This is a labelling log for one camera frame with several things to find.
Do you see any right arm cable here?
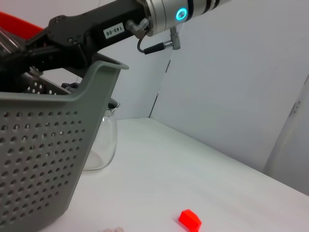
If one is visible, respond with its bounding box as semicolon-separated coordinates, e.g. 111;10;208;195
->
137;26;182;56

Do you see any glass teacup with black base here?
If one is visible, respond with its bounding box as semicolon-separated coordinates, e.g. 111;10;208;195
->
0;26;26;53

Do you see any red sloped brick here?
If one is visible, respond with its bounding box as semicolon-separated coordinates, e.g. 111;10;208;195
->
178;209;202;232

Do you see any grey-green perforated storage bin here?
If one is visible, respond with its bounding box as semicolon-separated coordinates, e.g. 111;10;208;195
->
0;60;129;232

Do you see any glass teapot with black lid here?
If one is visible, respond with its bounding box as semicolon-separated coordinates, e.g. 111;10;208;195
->
83;98;121;171

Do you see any orange plastic object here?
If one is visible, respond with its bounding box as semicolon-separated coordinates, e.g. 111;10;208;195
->
0;11;45;39

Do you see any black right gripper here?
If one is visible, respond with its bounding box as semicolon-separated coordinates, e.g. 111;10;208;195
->
0;0;152;78

